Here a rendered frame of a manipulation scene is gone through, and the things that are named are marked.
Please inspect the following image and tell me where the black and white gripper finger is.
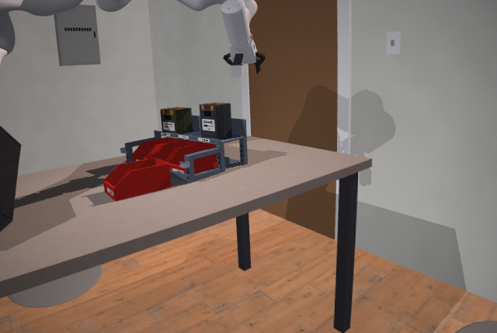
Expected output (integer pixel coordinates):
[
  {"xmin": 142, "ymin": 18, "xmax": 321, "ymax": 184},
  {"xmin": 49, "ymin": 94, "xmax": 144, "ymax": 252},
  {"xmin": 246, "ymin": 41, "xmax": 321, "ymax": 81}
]
[
  {"xmin": 254, "ymin": 52, "xmax": 266, "ymax": 74},
  {"xmin": 223, "ymin": 53, "xmax": 233, "ymax": 64}
]

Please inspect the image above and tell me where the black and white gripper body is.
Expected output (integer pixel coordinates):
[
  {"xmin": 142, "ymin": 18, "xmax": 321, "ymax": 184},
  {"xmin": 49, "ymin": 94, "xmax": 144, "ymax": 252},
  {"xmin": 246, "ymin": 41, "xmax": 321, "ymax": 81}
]
[{"xmin": 229, "ymin": 38, "xmax": 257, "ymax": 64}]

